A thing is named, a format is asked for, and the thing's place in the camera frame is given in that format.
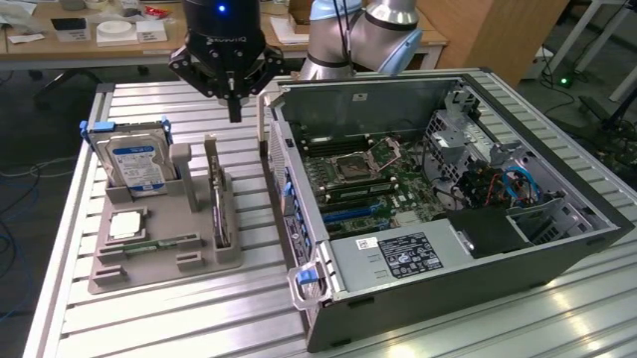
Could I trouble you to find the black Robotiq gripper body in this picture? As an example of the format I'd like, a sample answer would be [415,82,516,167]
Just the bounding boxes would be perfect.
[181,0,266,95]

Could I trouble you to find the graphics card with black fan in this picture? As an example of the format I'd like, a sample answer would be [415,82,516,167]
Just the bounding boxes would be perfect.
[201,134,233,249]

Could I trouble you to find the white booklet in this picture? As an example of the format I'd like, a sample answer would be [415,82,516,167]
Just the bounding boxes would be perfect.
[269,16,312,46]

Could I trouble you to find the white labelled box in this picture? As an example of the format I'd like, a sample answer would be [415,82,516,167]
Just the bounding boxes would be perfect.
[134,19,169,44]

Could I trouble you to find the red packet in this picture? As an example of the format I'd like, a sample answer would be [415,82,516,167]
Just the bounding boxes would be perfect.
[142,5,174,20]

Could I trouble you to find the cardboard box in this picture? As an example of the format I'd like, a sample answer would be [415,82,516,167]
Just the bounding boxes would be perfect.
[287,0,319,26]

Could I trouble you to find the white round dish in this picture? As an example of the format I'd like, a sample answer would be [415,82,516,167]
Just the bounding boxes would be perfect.
[94,20,140,48]

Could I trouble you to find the black RAM slot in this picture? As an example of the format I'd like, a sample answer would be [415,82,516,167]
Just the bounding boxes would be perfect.
[317,177,396,193]
[299,134,369,148]
[303,141,372,157]

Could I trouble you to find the wooden desk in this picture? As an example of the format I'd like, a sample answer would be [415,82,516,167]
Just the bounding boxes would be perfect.
[0,0,451,81]

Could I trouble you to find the black chair base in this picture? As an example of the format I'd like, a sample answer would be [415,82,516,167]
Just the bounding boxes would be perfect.
[29,66,150,111]

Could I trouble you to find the black and white box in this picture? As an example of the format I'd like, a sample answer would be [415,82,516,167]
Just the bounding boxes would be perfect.
[49,17,93,43]

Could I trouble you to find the CPU socket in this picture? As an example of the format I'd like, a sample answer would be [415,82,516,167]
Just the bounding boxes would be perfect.
[329,151,375,180]

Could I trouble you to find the metal socket cover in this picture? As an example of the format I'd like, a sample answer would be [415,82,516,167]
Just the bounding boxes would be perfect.
[365,136,404,172]

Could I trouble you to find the white paper note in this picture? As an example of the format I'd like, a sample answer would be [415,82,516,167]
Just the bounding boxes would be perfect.
[5,33,46,45]

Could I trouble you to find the grey parts rack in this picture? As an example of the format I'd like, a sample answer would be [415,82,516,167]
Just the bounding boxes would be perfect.
[86,141,245,296]

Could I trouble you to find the RAM stick with white label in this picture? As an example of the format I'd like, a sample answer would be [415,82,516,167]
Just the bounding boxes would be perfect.
[325,183,400,201]

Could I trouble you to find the pile of papers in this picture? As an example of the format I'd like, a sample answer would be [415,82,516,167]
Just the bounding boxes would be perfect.
[0,0,41,30]

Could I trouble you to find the silver drive cage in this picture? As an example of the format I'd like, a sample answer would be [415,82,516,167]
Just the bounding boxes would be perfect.
[424,110,498,180]

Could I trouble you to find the blue expansion slot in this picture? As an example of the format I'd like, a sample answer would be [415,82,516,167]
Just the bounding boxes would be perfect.
[320,207,379,224]

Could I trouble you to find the silver CPU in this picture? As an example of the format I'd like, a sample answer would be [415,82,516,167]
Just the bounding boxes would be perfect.
[106,213,144,239]

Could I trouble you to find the green motherboard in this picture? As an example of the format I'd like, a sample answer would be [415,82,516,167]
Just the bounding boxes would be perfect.
[292,122,448,239]

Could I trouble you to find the wooden cabinet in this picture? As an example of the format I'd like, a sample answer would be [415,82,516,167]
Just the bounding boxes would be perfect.
[416,0,572,87]

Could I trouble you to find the green RAM stick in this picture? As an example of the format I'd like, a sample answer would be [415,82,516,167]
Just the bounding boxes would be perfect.
[120,237,193,254]

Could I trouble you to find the grey power supply unit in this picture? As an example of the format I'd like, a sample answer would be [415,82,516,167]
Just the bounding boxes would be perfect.
[325,218,473,294]

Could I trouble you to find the black plastic shroud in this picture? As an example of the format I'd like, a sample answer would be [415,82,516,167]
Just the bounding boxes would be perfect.
[443,204,530,260]

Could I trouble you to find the black floor equipment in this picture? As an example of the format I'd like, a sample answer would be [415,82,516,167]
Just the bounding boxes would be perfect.
[576,95,637,131]

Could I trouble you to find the silver disk bay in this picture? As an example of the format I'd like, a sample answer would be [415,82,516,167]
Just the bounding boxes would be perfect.
[506,195,606,247]

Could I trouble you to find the open black PC case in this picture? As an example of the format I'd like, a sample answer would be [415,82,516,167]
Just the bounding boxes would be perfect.
[256,73,635,354]

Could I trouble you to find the beige case handle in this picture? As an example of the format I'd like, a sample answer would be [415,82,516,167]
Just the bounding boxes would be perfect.
[254,81,291,110]

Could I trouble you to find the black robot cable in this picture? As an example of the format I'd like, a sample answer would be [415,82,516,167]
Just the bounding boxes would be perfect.
[333,0,360,74]

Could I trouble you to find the hard disk with blue bracket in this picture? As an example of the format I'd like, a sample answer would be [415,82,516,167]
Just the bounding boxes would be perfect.
[77,115,181,198]

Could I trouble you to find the blue wire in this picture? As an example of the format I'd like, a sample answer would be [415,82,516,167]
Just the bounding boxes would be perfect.
[498,166,544,205]

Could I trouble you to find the grey case handle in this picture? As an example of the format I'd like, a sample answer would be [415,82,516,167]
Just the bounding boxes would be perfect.
[287,260,333,311]

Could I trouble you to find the white table frame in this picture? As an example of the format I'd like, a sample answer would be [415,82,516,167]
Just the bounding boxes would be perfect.
[544,0,637,101]

